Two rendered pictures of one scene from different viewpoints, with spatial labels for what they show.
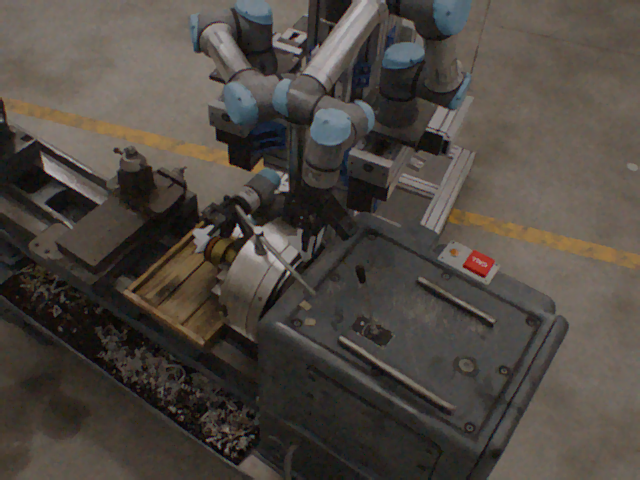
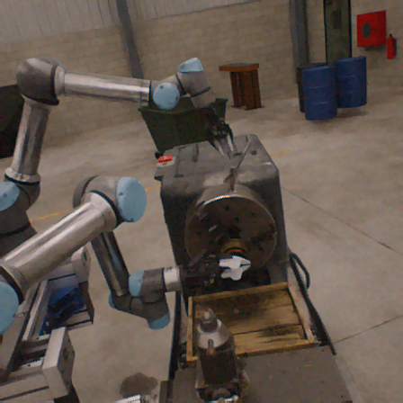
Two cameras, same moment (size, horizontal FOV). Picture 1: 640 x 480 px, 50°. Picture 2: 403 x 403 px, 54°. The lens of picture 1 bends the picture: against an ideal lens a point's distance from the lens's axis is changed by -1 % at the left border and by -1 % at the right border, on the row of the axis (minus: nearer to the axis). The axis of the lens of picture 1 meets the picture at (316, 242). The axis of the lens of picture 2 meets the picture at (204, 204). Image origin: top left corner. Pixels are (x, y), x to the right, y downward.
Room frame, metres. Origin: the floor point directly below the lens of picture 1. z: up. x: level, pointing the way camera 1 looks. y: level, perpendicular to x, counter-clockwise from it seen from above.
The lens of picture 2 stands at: (1.75, 1.19, 1.72)
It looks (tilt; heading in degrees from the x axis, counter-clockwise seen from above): 22 degrees down; 242
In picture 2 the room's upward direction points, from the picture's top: 11 degrees counter-clockwise
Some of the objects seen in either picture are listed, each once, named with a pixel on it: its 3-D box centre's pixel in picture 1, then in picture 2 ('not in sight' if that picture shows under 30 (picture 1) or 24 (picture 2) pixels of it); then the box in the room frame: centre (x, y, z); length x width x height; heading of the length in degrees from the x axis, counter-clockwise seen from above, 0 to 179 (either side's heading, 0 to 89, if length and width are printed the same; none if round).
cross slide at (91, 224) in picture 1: (126, 215); (249, 391); (1.40, 0.59, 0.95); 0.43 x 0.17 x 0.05; 149
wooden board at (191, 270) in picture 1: (204, 280); (245, 321); (1.22, 0.32, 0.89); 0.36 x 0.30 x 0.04; 149
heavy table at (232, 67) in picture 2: not in sight; (240, 85); (-4.32, -7.20, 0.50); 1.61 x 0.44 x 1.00; 77
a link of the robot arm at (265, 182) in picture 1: (261, 187); (148, 282); (1.45, 0.18, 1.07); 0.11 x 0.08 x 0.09; 149
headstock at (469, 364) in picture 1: (406, 357); (219, 196); (0.91, -0.24, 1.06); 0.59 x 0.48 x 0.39; 59
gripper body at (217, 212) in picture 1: (225, 216); (201, 275); (1.31, 0.26, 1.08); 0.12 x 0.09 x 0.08; 149
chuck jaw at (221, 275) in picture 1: (226, 287); (257, 236); (1.06, 0.22, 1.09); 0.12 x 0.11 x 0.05; 149
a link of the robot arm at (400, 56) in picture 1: (404, 68); (4, 206); (1.73, -0.22, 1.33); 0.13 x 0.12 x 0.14; 62
